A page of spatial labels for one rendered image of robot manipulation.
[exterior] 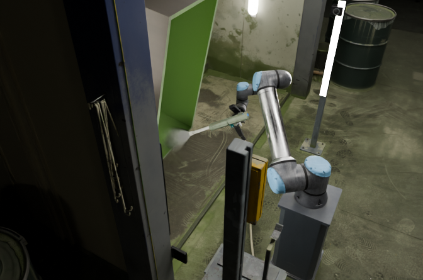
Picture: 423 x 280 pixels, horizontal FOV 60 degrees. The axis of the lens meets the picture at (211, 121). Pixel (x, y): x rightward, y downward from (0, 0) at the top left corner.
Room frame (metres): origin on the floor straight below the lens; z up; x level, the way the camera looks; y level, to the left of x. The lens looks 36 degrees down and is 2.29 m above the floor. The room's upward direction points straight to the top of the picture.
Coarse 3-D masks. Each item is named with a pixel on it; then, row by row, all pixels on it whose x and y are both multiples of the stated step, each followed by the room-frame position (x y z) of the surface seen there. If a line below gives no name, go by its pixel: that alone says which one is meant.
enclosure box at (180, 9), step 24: (144, 0) 1.94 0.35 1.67; (168, 0) 1.99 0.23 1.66; (192, 0) 2.05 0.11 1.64; (216, 0) 2.34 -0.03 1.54; (168, 24) 1.80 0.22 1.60; (192, 24) 2.42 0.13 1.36; (168, 48) 2.52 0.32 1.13; (192, 48) 2.43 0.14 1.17; (168, 72) 2.53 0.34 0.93; (192, 72) 2.43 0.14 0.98; (168, 96) 2.53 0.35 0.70; (192, 96) 2.43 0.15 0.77; (168, 120) 2.48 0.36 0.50; (192, 120) 2.43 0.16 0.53
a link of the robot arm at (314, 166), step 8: (312, 160) 1.53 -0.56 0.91; (320, 160) 1.53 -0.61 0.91; (304, 168) 1.48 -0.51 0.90; (312, 168) 1.46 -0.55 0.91; (320, 168) 1.47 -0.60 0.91; (328, 168) 1.47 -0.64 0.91; (312, 176) 1.44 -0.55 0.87; (320, 176) 1.43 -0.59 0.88; (328, 176) 1.45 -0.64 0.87; (312, 184) 1.42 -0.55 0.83; (320, 184) 1.43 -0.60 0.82; (312, 192) 1.44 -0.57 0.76; (320, 192) 1.44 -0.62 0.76
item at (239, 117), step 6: (240, 114) 2.10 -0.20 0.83; (246, 114) 2.09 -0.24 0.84; (222, 120) 2.14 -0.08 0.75; (228, 120) 2.10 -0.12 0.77; (234, 120) 2.09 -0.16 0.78; (240, 120) 2.08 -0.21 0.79; (210, 126) 2.13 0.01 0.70; (216, 126) 2.12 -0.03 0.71; (222, 126) 2.12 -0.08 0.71; (234, 126) 2.10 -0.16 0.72; (192, 132) 2.17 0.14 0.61; (198, 132) 2.16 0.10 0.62; (240, 132) 2.09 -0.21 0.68
